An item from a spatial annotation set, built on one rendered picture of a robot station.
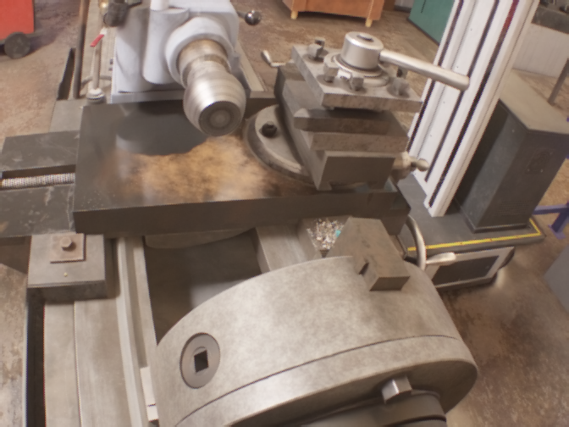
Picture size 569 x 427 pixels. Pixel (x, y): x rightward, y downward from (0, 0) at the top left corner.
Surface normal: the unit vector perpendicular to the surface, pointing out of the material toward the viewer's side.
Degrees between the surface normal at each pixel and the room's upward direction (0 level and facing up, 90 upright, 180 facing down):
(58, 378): 0
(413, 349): 8
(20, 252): 90
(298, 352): 20
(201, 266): 15
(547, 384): 0
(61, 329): 0
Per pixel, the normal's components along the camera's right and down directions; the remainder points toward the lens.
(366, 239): 0.33, -0.71
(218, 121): 0.26, 0.70
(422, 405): 0.60, -0.66
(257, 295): -0.26, -0.61
